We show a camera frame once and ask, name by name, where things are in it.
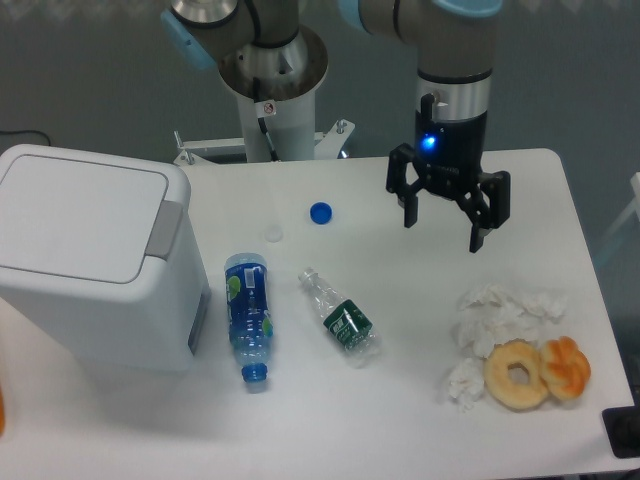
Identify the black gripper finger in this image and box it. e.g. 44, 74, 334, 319
385, 143, 423, 228
456, 171, 511, 253

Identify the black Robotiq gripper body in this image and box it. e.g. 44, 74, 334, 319
414, 93, 486, 201

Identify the white push-lid trash can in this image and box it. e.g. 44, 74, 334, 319
1, 145, 210, 371

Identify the blue bottle cap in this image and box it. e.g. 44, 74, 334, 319
309, 201, 333, 225

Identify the large crumpled white tissue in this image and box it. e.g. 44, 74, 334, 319
454, 283, 568, 359

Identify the white bottle cap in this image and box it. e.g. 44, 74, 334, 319
264, 225, 284, 243

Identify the clear bottle green label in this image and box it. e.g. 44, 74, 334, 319
298, 268, 380, 368

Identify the orange glazed twisted bun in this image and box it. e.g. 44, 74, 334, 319
540, 336, 591, 401

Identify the small crumpled white tissue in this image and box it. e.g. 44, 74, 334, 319
447, 358, 485, 412

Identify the blue plastic bottle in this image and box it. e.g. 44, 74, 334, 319
224, 252, 274, 387

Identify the black device at edge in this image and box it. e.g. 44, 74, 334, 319
602, 406, 639, 459

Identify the orange object at left edge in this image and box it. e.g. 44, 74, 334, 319
0, 386, 7, 437

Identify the white frame at right edge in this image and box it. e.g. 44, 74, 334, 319
593, 172, 639, 269

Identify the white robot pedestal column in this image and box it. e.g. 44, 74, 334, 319
219, 25, 328, 151

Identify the black cable on pedestal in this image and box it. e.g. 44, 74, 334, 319
252, 77, 280, 162

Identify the plain ring doughnut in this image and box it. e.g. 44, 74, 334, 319
483, 340, 549, 411

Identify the black cable on floor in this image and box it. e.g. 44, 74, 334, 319
0, 129, 51, 147

